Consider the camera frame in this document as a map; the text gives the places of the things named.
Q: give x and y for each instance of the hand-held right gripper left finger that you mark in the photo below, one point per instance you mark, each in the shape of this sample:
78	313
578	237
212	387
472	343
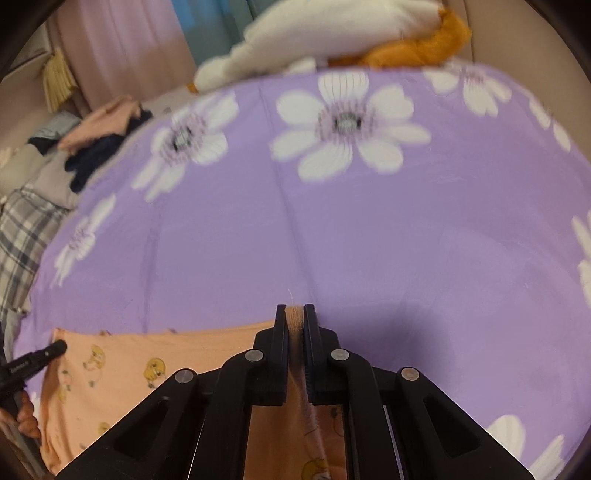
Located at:
279	350

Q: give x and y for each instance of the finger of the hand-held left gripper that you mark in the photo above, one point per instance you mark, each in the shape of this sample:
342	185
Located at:
32	364

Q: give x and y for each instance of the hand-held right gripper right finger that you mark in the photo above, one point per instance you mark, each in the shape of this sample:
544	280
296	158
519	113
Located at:
310	350

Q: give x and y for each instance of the peach cartoon print garment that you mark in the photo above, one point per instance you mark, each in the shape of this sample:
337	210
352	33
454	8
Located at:
124	355

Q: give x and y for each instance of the person's left hand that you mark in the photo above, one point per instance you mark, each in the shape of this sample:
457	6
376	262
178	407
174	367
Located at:
28	417

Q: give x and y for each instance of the plaid blanket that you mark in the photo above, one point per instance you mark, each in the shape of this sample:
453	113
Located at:
25	235

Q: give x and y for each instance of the purple floral bedsheet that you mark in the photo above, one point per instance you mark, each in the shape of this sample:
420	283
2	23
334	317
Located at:
392	230

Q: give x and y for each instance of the grey cloth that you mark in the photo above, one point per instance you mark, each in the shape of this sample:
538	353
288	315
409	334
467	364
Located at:
57	180

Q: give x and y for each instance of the small dark cloth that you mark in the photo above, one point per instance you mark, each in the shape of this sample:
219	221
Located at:
41	145

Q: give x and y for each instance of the navy crumpled cloth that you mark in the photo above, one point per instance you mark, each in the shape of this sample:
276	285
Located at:
99	154

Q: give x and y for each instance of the blue-grey pillow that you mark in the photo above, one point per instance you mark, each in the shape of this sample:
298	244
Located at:
57	125

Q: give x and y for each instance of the peach folded cloth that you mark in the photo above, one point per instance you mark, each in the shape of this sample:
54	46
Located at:
106	120

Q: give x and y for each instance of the white goose plush toy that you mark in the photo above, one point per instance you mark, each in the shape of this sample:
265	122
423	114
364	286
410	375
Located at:
314	32

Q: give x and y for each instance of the pink curtain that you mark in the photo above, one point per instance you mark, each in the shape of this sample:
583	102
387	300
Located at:
124	46

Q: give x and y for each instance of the teal curtain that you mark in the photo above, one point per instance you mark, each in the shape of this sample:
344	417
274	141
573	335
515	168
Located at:
212	23

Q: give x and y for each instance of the beige padded headboard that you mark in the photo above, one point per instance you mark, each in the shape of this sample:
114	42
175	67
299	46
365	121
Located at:
531	32

